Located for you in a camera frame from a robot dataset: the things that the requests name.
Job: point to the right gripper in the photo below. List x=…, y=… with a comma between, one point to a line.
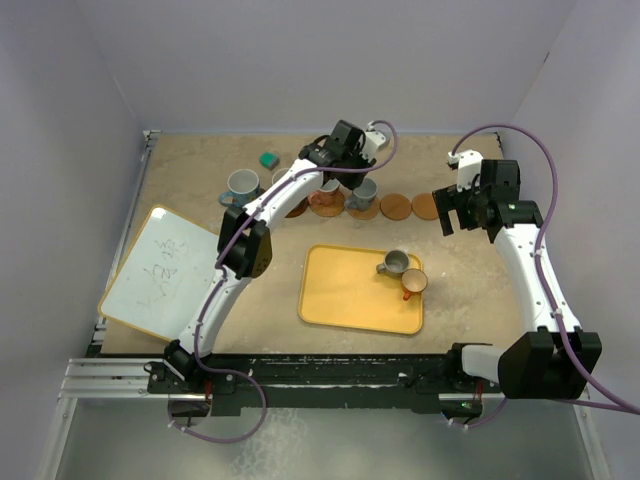
x=449, y=199

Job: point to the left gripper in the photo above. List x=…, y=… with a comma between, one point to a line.
x=353, y=182

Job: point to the pink printed mug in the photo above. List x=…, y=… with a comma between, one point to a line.
x=326, y=195

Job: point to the blue mug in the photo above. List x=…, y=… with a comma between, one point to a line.
x=280, y=177
x=243, y=188
x=362, y=197

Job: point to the woven rattan coaster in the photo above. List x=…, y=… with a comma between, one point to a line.
x=367, y=214
x=334, y=209

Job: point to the light wooden coaster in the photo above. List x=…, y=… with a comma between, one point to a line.
x=395, y=207
x=424, y=207

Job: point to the dark wooden saucer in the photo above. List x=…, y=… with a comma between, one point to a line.
x=299, y=209

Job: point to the orange copper mug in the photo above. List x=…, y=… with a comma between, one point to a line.
x=413, y=282

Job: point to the small grey cup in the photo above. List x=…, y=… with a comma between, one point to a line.
x=395, y=263

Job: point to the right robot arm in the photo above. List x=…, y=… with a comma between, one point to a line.
x=537, y=366

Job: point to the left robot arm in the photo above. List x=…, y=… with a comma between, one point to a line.
x=244, y=245

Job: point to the green whiteboard eraser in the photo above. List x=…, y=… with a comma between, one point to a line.
x=269, y=160

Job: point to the yellow tray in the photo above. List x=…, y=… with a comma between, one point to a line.
x=341, y=288

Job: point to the yellow framed whiteboard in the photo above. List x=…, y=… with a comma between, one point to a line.
x=164, y=277

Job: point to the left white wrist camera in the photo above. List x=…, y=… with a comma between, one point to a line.
x=375, y=141

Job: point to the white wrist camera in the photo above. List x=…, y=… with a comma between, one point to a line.
x=467, y=164
x=375, y=141

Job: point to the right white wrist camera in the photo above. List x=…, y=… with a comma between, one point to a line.
x=467, y=164

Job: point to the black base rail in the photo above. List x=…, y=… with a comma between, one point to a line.
x=230, y=383

